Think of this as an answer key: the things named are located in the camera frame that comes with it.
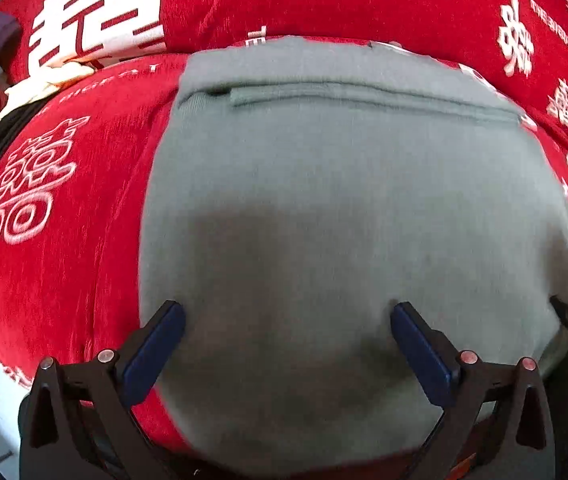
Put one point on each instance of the red printed blanket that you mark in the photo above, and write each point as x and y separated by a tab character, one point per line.
314	0

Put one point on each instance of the grey fabric garment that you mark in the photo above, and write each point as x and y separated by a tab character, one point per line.
339	185

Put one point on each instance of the cream cloth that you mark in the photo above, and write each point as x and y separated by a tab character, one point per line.
39	87

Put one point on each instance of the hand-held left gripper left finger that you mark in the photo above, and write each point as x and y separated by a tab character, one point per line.
156	345

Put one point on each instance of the purple cloth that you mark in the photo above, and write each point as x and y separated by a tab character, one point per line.
3	32

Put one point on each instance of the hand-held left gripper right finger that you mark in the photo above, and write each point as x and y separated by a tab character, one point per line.
421	352

